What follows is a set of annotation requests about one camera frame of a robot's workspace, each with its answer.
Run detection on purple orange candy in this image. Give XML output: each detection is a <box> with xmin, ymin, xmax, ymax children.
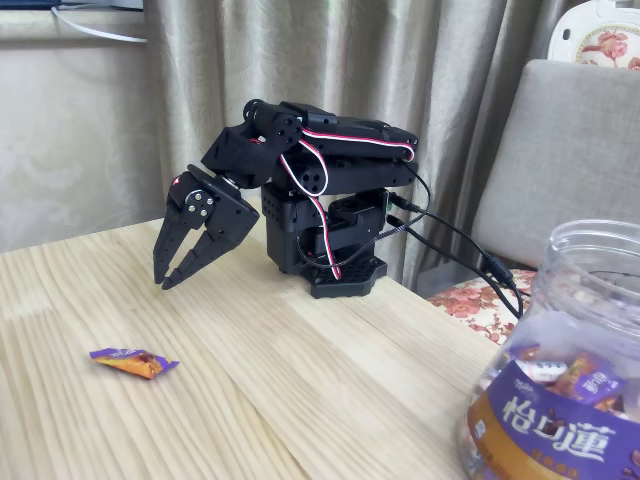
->
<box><xmin>88</xmin><ymin>347</ymin><xmax>180</xmax><ymax>381</ymax></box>

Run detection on orange-brown snack packet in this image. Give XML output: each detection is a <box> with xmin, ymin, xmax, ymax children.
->
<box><xmin>552</xmin><ymin>352</ymin><xmax>599</xmax><ymax>401</ymax></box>

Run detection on clear plastic candy jar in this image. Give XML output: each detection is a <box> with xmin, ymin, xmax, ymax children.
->
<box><xmin>457</xmin><ymin>219</ymin><xmax>640</xmax><ymax>480</ymax></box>

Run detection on purple snack packet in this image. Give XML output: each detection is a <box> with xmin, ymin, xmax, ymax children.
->
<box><xmin>574</xmin><ymin>369</ymin><xmax>625</xmax><ymax>404</ymax></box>

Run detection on beige patterned curtain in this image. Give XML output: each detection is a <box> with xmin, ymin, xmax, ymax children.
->
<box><xmin>142</xmin><ymin>0</ymin><xmax>584</xmax><ymax>296</ymax></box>

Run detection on floral seat cushion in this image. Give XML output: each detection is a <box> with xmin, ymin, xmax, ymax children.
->
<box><xmin>427</xmin><ymin>267</ymin><xmax>539</xmax><ymax>346</ymax></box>

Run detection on dark flat device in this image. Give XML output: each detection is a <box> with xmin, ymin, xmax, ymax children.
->
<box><xmin>49</xmin><ymin>0</ymin><xmax>145</xmax><ymax>12</ymax></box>

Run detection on beige window sill ledge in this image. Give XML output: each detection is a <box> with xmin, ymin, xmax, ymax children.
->
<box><xmin>0</xmin><ymin>8</ymin><xmax>149</xmax><ymax>50</ymax></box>

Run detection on grey upholstered chair back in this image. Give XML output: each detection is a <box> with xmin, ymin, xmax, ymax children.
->
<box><xmin>472</xmin><ymin>58</ymin><xmax>640</xmax><ymax>269</ymax></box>

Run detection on white floral chair back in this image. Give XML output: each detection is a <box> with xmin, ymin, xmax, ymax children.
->
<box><xmin>547</xmin><ymin>0</ymin><xmax>640</xmax><ymax>74</ymax></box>

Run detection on red white servo wire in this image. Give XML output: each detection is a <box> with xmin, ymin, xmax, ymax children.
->
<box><xmin>278</xmin><ymin>127</ymin><xmax>419</xmax><ymax>281</ymax></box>

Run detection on plain black plug cable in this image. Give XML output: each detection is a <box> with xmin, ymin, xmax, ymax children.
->
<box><xmin>387</xmin><ymin>213</ymin><xmax>521</xmax><ymax>317</ymax></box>

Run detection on thin black wire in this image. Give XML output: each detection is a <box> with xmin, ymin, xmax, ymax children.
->
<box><xmin>294</xmin><ymin>163</ymin><xmax>434</xmax><ymax>266</ymax></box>

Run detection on white cable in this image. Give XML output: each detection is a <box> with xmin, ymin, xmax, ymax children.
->
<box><xmin>49</xmin><ymin>5</ymin><xmax>149</xmax><ymax>44</ymax></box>

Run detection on black cable with ferrite bead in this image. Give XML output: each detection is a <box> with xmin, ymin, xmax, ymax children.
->
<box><xmin>387</xmin><ymin>191</ymin><xmax>525</xmax><ymax>319</ymax></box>

